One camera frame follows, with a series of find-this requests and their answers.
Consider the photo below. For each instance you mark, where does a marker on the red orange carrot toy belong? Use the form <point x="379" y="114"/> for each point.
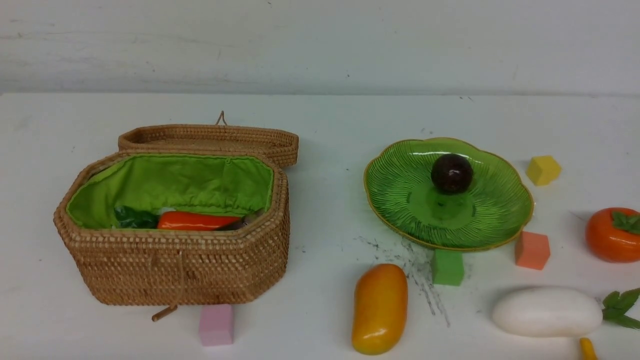
<point x="178" y="220"/>

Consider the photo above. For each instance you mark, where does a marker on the pink foam block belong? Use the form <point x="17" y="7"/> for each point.
<point x="216" y="325"/>

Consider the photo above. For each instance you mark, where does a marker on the orange persimmon toy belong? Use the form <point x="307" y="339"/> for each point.
<point x="613" y="235"/>

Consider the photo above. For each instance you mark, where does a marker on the dark purple round fruit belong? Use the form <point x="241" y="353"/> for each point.
<point x="452" y="174"/>

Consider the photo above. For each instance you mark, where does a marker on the green foam cube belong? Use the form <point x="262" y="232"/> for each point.
<point x="447" y="267"/>

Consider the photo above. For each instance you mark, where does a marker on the green glass leaf plate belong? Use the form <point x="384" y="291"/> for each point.
<point x="491" y="213"/>

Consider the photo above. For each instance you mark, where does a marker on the woven rattan basket lid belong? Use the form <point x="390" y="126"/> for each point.
<point x="280" y="146"/>

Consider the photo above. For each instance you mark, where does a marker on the purple eggplant toy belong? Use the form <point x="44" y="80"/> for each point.
<point x="243" y="222"/>

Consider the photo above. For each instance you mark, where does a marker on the woven rattan basket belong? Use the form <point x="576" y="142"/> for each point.
<point x="144" y="267"/>

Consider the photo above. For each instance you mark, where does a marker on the orange foam cube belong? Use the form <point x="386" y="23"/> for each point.
<point x="532" y="251"/>

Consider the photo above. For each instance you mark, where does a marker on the white radish toy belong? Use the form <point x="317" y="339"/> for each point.
<point x="553" y="311"/>

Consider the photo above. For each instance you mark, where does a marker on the yellow foam cube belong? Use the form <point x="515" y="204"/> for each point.
<point x="543" y="170"/>

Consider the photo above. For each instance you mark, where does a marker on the yellow orange mango toy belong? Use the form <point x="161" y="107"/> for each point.
<point x="381" y="301"/>

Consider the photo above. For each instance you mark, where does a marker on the yellow banana toy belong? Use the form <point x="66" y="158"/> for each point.
<point x="587" y="349"/>

